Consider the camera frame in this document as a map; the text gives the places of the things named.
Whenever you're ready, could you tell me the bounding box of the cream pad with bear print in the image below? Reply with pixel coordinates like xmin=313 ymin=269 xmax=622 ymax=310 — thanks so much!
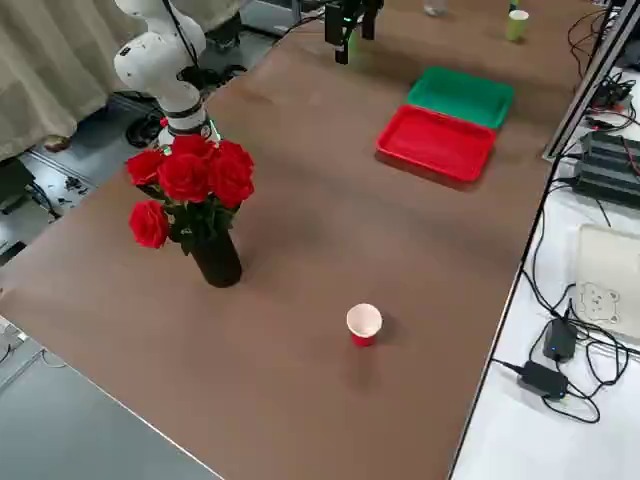
xmin=571 ymin=222 xmax=640 ymax=346

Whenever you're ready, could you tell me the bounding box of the aluminium camera post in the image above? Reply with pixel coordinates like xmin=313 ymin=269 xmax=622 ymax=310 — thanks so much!
xmin=542 ymin=0 xmax=640 ymax=162

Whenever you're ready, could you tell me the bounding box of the red plastic tray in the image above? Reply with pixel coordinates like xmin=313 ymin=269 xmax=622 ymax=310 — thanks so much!
xmin=374 ymin=103 xmax=498 ymax=184

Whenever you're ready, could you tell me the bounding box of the black finned power unit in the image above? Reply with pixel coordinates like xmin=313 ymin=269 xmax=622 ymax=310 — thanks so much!
xmin=573 ymin=129 xmax=640 ymax=207

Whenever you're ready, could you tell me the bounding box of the red rose bouquet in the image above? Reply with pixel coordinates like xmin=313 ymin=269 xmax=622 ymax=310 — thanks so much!
xmin=125 ymin=134 xmax=256 ymax=256

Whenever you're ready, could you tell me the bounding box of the beige curtain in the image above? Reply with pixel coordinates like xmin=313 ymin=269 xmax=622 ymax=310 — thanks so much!
xmin=0 ymin=0 xmax=132 ymax=162

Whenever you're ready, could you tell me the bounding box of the black power adapter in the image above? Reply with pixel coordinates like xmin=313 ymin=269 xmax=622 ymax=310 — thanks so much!
xmin=517 ymin=360 xmax=571 ymax=400
xmin=542 ymin=317 xmax=579 ymax=362

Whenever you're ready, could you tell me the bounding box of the green paper cup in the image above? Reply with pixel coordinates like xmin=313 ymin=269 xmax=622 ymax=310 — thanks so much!
xmin=504 ymin=9 xmax=530 ymax=43

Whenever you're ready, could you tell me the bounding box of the black cylindrical vase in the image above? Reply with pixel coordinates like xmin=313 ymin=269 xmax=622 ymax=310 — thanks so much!
xmin=192 ymin=229 xmax=244 ymax=289

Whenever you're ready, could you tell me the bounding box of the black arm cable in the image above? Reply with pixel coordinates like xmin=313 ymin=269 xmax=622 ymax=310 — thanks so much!
xmin=160 ymin=0 xmax=249 ymax=94

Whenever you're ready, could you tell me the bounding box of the green plastic tray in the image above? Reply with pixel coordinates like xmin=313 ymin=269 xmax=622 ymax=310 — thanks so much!
xmin=406 ymin=66 xmax=516 ymax=132

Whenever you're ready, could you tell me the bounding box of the red paper cup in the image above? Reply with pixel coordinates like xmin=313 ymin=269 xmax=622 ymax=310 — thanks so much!
xmin=345 ymin=302 xmax=385 ymax=348

